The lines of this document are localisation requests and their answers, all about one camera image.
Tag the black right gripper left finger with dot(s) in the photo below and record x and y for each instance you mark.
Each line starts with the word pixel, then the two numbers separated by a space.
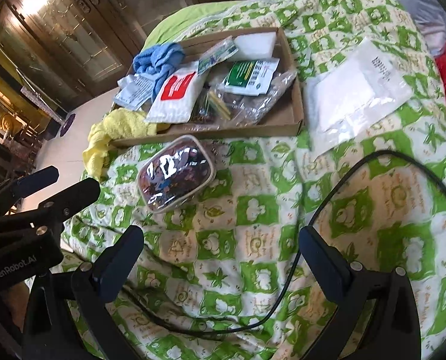
pixel 112 267

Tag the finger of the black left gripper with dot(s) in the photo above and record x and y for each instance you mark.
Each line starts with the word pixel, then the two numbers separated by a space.
pixel 66 203
pixel 16 189

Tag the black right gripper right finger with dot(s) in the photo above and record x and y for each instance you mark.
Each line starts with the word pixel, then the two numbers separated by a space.
pixel 329 268

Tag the white pouch red label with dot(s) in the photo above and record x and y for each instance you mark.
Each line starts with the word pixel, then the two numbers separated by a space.
pixel 176 99

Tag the blue towel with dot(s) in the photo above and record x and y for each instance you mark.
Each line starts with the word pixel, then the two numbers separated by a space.
pixel 158 62

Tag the bag of coloured sticks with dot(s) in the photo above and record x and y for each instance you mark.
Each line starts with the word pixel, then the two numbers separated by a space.
pixel 209 108

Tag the yellow towel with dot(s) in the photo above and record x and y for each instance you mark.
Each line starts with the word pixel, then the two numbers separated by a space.
pixel 120 123

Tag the green white patterned quilt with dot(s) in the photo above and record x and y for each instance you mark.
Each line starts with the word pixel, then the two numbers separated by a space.
pixel 219 278

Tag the fairy print clear pouch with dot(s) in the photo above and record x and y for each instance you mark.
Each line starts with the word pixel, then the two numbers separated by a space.
pixel 175 174

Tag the white blue printed packet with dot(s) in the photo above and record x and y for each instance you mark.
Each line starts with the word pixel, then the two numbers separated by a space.
pixel 134 92

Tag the wooden glass cabinet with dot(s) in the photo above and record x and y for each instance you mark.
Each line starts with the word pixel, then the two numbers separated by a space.
pixel 74 50

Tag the large white plastic mailer bag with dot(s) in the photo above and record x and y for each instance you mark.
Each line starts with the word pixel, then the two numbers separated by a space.
pixel 350 98

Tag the clear bag grey contents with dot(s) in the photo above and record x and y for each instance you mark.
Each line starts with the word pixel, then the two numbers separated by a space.
pixel 250 110

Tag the shallow cardboard box tray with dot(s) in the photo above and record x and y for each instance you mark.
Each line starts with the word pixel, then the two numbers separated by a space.
pixel 283 118

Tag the green white sachet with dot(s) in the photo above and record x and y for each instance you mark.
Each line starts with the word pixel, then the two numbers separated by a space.
pixel 250 78

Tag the colourful picture packet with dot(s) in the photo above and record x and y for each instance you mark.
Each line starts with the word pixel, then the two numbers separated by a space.
pixel 218 53

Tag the white foam sheet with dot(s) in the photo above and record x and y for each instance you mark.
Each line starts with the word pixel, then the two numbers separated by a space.
pixel 254 46

